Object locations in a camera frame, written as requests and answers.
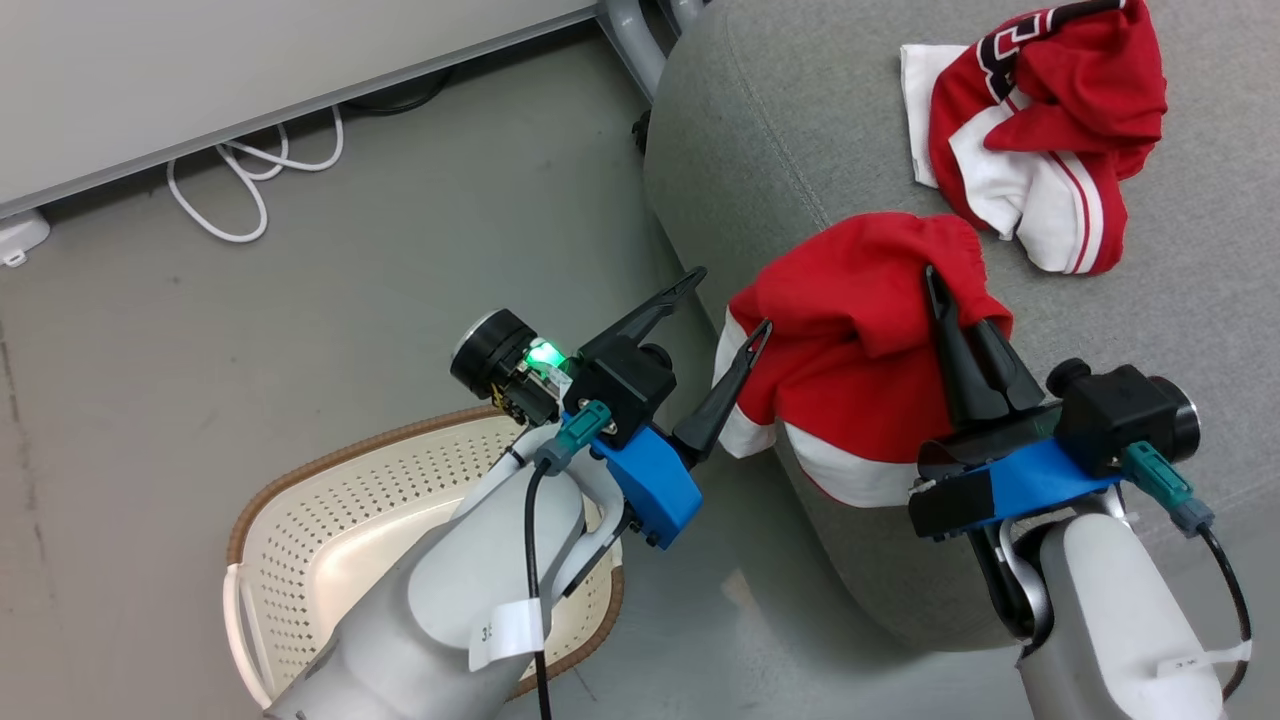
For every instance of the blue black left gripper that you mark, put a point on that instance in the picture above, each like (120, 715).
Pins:
(655, 490)

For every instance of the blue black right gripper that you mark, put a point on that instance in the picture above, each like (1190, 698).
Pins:
(1010, 480)

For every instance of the red white sports jersey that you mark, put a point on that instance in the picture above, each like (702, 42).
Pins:
(1090, 90)

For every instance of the white paper label on arm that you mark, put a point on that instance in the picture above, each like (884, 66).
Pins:
(505, 632)
(1200, 660)

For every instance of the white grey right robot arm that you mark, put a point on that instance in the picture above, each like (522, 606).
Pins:
(1110, 610)

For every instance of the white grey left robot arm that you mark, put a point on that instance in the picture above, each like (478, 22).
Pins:
(450, 590)

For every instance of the cream perforated laundry basket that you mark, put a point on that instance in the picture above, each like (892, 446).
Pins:
(340, 530)

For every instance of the red shorts with white stripe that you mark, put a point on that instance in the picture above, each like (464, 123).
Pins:
(860, 350)

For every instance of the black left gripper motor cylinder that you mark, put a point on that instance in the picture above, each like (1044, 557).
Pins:
(490, 350)

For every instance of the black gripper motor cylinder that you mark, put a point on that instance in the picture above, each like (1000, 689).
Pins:
(490, 350)
(1185, 420)

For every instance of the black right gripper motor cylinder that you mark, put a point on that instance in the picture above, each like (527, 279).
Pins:
(1185, 420)

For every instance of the grey fabric sofa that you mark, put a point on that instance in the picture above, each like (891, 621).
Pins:
(800, 120)

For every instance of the grey curved partition foot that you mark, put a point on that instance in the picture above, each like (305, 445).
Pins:
(685, 10)
(635, 45)

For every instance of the wide white partition panel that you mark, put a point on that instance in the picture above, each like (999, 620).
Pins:
(250, 70)

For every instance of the white power strip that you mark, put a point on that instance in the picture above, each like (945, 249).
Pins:
(20, 238)

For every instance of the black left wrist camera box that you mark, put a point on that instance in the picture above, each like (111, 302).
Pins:
(625, 390)

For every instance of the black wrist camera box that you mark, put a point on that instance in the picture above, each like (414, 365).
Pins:
(1115, 415)
(625, 390)

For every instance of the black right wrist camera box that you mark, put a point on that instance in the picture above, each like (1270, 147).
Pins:
(1115, 415)

